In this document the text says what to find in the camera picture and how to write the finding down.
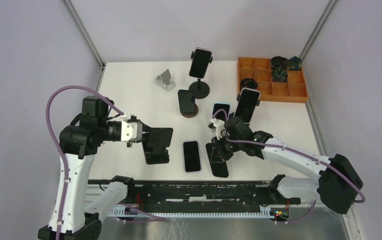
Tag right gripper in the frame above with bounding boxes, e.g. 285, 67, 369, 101
210, 132, 243, 163

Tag black phone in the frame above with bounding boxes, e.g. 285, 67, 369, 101
205, 143, 229, 178

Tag black folding phone stand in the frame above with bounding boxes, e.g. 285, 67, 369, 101
142, 127, 174, 165

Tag purple case phone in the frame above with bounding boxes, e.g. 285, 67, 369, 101
182, 140, 202, 173

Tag silver folding phone stand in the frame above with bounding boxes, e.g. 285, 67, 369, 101
155, 69, 176, 92

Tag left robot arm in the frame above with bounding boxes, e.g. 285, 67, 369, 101
37, 96, 151, 240

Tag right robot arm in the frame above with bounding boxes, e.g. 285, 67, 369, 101
208, 116, 366, 215

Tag light blue case phone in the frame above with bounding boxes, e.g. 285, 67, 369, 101
212, 102, 231, 122

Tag round wooden phone stand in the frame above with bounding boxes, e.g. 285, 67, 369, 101
181, 104, 199, 119

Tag phone on wooden stand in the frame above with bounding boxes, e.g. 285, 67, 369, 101
177, 89, 196, 114

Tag phone on right stand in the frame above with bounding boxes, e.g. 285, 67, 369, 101
233, 87, 261, 124

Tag black tall round-base stand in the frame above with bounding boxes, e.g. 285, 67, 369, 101
188, 51, 214, 99

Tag black right clamp stand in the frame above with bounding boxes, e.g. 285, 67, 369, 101
228, 93, 260, 125

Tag phone on tall stand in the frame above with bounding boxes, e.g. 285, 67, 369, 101
188, 47, 213, 79

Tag black lens on table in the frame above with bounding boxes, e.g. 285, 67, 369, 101
240, 78, 258, 90

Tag orange compartment tray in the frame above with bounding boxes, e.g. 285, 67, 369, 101
236, 57, 309, 103

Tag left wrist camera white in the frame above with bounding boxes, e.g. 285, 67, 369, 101
119, 113, 143, 143

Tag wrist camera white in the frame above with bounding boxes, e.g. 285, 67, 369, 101
119, 113, 143, 143
208, 118, 225, 143

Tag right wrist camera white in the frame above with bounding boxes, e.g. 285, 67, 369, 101
208, 118, 225, 143

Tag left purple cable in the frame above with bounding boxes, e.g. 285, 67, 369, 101
45, 85, 126, 240

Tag purple cable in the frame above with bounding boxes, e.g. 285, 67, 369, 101
212, 109, 366, 204
45, 85, 126, 240

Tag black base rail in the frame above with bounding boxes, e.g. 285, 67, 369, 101
124, 180, 302, 214

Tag white cable duct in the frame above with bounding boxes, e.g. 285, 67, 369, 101
108, 206, 275, 220

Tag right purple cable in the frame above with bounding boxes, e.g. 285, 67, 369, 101
212, 109, 366, 204

